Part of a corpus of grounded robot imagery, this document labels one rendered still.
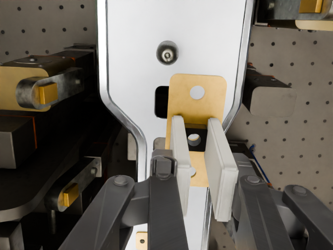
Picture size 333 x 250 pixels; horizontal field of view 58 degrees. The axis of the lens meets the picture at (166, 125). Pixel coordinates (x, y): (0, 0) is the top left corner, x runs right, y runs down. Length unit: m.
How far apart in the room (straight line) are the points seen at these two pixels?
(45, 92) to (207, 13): 0.24
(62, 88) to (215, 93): 0.28
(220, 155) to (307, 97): 0.70
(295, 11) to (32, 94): 0.33
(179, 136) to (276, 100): 0.35
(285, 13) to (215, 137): 0.29
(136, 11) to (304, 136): 0.59
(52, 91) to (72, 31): 0.39
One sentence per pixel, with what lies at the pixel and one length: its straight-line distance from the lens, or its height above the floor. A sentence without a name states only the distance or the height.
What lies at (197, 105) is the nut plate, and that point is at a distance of 0.20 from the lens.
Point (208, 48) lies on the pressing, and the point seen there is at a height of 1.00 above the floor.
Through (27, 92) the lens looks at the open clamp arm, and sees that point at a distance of 0.39.
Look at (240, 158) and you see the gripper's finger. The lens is 0.17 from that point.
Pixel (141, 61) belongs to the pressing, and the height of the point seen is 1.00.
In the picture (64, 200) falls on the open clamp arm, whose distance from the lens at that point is 0.46.
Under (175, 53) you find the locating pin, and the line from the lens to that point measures 0.41.
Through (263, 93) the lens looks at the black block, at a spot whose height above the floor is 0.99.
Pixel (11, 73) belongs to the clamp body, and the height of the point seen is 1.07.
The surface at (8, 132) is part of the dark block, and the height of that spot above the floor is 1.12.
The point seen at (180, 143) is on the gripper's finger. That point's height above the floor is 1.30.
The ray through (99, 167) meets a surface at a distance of 0.53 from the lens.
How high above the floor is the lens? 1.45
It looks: 71 degrees down
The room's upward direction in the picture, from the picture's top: 177 degrees counter-clockwise
